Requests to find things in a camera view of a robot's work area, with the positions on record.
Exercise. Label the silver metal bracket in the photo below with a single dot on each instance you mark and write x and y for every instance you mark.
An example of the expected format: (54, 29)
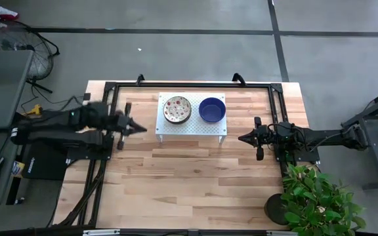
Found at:
(100, 232)
(276, 233)

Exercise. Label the white perforated metal rack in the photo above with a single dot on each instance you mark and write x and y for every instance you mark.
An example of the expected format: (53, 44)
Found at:
(195, 129)

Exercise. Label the green bowl with floral inside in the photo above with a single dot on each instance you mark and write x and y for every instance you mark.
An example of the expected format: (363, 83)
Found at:
(176, 109)

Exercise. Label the black frame clamp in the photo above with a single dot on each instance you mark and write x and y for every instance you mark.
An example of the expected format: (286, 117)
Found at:
(139, 79)
(239, 78)

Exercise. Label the black aluminium table frame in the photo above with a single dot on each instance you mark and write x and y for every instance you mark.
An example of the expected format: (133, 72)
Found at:
(192, 85)

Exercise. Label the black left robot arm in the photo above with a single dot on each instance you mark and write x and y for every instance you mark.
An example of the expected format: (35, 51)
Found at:
(61, 121)

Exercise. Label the dark grey desk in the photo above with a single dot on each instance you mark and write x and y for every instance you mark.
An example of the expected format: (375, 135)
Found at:
(8, 154)

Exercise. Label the blue mini bowl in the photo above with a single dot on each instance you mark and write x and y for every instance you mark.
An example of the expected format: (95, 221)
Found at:
(212, 109)

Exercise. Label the black plant pot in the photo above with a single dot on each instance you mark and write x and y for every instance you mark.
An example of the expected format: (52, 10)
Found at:
(274, 209)

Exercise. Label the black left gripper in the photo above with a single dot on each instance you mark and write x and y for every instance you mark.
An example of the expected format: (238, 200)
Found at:
(123, 126)

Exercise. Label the person's red white shoe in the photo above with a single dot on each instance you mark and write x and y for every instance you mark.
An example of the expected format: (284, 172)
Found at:
(5, 13)

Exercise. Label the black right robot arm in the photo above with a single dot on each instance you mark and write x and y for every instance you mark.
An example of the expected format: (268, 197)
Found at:
(323, 136)

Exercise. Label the yellow blue packet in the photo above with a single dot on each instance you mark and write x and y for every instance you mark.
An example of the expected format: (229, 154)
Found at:
(17, 168)

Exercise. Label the green leafy plant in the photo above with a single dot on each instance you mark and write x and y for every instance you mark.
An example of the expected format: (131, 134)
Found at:
(313, 200)

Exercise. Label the grey desk panel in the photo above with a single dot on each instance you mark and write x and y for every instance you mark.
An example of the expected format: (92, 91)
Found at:
(2, 88)

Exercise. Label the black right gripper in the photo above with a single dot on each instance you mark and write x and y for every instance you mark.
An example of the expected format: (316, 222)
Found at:
(266, 137)

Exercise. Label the black metal stand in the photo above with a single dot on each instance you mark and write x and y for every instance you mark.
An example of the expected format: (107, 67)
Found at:
(376, 160)

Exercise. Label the black computer case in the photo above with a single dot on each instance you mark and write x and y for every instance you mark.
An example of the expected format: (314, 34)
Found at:
(44, 167)

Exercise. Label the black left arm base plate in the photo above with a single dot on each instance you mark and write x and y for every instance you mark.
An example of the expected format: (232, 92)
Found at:
(87, 154)

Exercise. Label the yellow plug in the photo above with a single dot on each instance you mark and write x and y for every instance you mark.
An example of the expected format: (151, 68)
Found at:
(35, 109)

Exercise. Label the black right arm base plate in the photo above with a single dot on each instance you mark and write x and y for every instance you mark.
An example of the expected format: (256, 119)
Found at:
(307, 158)

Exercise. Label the black floor fan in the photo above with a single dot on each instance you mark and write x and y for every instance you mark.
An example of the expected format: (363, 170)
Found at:
(31, 42)

